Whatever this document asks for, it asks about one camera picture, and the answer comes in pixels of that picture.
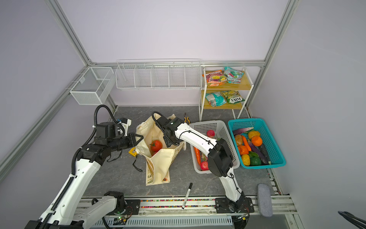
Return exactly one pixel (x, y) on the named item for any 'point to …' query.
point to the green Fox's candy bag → (233, 97)
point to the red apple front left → (204, 166)
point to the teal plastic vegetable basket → (277, 158)
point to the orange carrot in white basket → (198, 153)
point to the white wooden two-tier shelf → (224, 90)
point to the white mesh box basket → (94, 86)
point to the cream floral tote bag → (158, 166)
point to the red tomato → (156, 145)
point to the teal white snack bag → (216, 99)
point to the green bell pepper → (255, 160)
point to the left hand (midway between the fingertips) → (142, 139)
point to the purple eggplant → (257, 151)
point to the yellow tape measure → (133, 152)
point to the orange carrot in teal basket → (246, 143)
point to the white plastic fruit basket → (216, 130)
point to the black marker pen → (187, 196)
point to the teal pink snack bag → (233, 76)
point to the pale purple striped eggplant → (241, 130)
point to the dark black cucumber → (264, 151)
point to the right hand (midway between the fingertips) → (176, 140)
